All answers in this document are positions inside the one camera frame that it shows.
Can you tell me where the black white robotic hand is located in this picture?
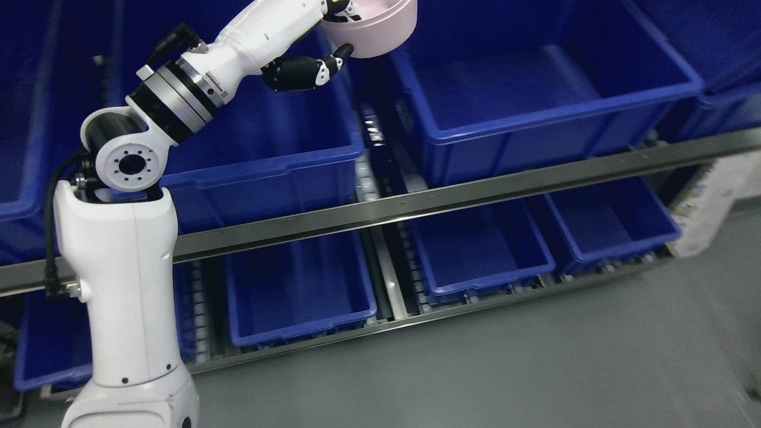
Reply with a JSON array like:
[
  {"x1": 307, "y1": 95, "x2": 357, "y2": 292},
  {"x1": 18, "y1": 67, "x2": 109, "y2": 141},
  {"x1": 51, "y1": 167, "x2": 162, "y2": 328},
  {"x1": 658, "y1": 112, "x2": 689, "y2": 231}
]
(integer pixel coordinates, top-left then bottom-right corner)
[{"x1": 209, "y1": 1, "x2": 363, "y2": 96}]

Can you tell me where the pink bowl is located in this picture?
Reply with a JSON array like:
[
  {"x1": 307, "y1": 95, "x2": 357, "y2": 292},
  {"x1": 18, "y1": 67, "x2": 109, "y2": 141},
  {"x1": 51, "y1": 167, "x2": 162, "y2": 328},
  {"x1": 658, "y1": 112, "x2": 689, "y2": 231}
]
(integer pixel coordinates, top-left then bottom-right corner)
[{"x1": 320, "y1": 1, "x2": 418, "y2": 59}]

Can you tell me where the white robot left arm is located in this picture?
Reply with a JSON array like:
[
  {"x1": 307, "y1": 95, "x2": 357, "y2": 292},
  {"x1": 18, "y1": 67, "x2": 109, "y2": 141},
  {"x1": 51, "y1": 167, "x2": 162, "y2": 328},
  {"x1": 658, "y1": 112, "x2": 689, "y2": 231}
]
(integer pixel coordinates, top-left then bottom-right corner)
[{"x1": 45, "y1": 23, "x2": 222, "y2": 427}]

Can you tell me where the upper middle blue bin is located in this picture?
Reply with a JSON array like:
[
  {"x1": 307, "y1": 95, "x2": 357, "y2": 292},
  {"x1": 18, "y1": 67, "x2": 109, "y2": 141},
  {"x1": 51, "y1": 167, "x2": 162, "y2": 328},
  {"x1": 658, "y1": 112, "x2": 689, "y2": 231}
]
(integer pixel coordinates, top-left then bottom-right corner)
[{"x1": 109, "y1": 1, "x2": 364, "y2": 235}]

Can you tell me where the upper left blue bin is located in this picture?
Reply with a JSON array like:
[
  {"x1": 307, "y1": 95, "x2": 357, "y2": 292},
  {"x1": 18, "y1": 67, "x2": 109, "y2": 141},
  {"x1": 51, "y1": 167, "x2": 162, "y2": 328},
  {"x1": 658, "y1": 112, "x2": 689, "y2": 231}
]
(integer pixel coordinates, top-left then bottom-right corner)
[{"x1": 1, "y1": 1, "x2": 114, "y2": 266}]

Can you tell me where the upper right blue bin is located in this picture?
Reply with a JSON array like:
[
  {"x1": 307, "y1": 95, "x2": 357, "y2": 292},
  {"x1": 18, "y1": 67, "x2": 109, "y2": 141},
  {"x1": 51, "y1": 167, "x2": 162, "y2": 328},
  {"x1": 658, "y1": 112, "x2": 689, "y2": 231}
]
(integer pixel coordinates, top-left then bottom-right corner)
[{"x1": 389, "y1": 1, "x2": 702, "y2": 187}]

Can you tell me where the lower middle blue bin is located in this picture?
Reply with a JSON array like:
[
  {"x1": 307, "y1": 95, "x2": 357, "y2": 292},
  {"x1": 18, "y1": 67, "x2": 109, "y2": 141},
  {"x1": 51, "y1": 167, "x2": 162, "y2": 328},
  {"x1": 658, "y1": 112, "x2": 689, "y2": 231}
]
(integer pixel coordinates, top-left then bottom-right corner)
[{"x1": 225, "y1": 231, "x2": 378, "y2": 349}]

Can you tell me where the lower centre-right blue bin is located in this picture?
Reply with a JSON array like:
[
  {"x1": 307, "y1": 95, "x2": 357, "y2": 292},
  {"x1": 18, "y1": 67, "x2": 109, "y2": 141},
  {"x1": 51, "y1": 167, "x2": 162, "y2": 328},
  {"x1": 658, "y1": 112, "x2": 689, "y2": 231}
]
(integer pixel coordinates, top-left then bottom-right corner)
[{"x1": 408, "y1": 200, "x2": 555, "y2": 306}]

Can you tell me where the lower left blue bin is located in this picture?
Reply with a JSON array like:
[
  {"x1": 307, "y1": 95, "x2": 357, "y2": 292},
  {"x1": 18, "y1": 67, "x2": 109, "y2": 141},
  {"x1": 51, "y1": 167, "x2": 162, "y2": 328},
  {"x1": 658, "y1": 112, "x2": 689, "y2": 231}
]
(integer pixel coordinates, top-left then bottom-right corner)
[{"x1": 13, "y1": 265, "x2": 196, "y2": 392}]

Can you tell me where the lower right blue bin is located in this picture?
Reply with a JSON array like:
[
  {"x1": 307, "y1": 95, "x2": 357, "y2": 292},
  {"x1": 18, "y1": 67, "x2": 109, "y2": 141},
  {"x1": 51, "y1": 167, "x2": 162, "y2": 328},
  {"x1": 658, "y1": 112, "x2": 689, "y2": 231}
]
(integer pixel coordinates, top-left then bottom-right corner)
[{"x1": 526, "y1": 178, "x2": 681, "y2": 276}]

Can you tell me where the far right blue bin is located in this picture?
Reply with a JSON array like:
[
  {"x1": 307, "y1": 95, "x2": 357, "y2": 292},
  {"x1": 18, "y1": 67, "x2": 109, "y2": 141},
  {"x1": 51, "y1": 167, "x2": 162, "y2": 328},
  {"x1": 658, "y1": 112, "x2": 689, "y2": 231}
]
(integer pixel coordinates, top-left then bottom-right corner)
[{"x1": 636, "y1": 1, "x2": 760, "y2": 143}]

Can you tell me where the steel shelf rail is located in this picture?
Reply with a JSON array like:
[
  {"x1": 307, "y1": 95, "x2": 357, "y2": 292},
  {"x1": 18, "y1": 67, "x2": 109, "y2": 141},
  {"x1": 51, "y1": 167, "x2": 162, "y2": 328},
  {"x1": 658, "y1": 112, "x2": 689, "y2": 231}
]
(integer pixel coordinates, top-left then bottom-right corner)
[{"x1": 0, "y1": 127, "x2": 761, "y2": 298}]

